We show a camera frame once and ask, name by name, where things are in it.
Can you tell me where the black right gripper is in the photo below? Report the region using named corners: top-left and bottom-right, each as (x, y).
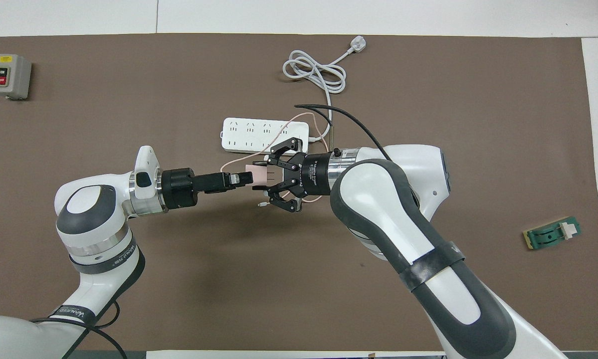
top-left (256, 137), bottom-right (337, 214)

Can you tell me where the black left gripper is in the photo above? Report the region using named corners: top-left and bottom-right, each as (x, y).
top-left (160, 168), bottom-right (254, 210)

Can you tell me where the pink charger block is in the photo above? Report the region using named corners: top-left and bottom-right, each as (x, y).
top-left (245, 163), bottom-right (269, 189)

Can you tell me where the pink charging cable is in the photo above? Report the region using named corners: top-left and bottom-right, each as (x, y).
top-left (220, 113), bottom-right (332, 208)

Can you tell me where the white power strip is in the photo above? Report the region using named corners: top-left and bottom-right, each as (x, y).
top-left (220, 117), bottom-right (311, 154)

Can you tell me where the brown table mat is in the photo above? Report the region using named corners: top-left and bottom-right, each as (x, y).
top-left (0, 33), bottom-right (598, 353)

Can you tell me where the green board with white connector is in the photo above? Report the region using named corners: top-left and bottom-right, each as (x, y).
top-left (522, 215), bottom-right (582, 251)

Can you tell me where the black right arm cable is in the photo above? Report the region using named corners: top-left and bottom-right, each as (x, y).
top-left (294, 103), bottom-right (395, 163)

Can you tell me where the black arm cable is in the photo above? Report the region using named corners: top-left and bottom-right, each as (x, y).
top-left (29, 299), bottom-right (128, 359)
top-left (294, 103), bottom-right (395, 163)

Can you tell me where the white power cord with plug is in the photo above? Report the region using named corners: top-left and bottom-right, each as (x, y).
top-left (282, 34), bottom-right (369, 144)

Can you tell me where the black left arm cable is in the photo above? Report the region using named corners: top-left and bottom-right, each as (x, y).
top-left (29, 299), bottom-right (128, 359)

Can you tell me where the grey on-off switch box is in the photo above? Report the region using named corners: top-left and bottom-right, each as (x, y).
top-left (0, 53), bottom-right (32, 101)

